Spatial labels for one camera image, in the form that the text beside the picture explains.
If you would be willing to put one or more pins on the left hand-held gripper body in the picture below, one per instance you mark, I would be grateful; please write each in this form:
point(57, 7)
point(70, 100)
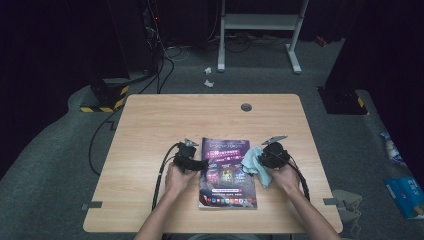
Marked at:
point(185, 155)

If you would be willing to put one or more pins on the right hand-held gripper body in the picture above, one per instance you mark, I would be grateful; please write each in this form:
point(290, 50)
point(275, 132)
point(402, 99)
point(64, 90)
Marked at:
point(275, 156)

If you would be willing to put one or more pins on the light blue cloth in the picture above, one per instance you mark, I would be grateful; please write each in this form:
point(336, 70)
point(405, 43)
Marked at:
point(253, 163)

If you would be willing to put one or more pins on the glossy magazine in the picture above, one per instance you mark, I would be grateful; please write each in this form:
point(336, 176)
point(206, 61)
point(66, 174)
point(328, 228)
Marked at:
point(228, 186)

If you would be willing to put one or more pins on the person's left hand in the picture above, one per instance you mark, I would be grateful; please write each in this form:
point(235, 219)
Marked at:
point(176, 181)

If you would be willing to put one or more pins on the person's right hand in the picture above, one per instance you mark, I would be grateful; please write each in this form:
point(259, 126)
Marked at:
point(286, 178)

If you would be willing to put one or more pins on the grey round table grommet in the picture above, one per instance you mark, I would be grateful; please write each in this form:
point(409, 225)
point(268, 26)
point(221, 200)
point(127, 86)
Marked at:
point(246, 107)

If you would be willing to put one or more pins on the person's dark clothing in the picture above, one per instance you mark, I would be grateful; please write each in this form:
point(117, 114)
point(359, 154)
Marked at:
point(223, 237)

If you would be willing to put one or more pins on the crumpled white paper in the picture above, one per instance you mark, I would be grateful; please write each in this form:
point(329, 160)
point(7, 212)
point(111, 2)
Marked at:
point(208, 83)
point(208, 70)

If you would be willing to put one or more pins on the black yellow striped base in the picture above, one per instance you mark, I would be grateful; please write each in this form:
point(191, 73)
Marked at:
point(343, 101)
point(106, 96)

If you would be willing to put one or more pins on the white and blue packet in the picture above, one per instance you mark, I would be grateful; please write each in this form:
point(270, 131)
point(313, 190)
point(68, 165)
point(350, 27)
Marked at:
point(391, 148)

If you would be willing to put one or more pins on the small red object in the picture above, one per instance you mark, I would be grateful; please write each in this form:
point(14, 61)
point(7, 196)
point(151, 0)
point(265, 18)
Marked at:
point(321, 41)

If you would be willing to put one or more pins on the dark equipment rack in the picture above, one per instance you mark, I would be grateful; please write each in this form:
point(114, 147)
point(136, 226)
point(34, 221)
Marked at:
point(151, 33)

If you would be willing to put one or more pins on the white metal stand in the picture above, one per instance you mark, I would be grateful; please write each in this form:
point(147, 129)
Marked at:
point(260, 21)

